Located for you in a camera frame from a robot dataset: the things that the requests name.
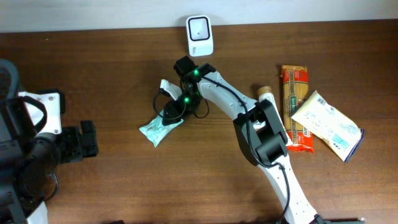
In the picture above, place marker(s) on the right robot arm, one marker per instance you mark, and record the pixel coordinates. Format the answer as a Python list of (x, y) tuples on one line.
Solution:
[(259, 131)]

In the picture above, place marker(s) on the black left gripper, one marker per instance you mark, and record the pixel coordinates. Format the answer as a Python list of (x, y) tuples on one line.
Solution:
[(75, 150)]

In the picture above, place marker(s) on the white barcode scanner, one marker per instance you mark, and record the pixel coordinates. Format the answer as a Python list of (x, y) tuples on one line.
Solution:
[(199, 36)]

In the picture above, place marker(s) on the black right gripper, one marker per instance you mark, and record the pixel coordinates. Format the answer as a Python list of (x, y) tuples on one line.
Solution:
[(173, 109)]

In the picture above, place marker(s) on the dark plastic basket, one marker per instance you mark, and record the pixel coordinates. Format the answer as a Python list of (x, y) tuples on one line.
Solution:
[(10, 80)]

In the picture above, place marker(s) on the teal tissue pack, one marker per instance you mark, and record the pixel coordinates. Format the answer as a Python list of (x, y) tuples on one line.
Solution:
[(155, 131)]

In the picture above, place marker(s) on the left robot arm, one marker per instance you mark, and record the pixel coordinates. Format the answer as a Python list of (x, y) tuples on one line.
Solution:
[(33, 144)]

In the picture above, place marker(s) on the yellow snack bag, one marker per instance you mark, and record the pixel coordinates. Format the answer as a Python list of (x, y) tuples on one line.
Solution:
[(339, 132)]

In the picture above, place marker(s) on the spaghetti pasta package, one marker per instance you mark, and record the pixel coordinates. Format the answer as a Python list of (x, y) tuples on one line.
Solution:
[(295, 91)]

